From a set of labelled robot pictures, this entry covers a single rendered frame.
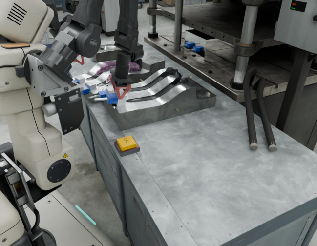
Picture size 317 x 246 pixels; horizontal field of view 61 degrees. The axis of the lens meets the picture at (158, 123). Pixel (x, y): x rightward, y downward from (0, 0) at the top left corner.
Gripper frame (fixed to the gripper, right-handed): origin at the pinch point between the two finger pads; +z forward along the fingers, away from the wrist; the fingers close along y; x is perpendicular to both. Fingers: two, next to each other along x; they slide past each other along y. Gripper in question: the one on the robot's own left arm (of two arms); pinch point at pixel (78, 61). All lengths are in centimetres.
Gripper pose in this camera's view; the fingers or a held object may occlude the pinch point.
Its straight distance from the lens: 142.3
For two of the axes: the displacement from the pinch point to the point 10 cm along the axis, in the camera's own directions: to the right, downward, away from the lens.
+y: -7.5, -3.6, 5.5
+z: 2.9, 5.6, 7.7
